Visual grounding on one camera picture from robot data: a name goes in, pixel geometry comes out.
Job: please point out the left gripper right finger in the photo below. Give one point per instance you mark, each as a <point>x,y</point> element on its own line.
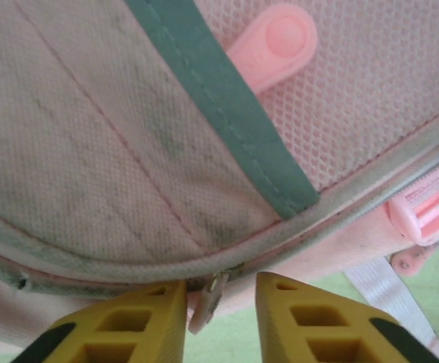
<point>318,329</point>

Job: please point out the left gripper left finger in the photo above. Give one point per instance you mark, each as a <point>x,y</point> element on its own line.
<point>128,329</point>

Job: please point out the pink student backpack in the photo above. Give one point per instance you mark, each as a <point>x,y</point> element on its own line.
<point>91,132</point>

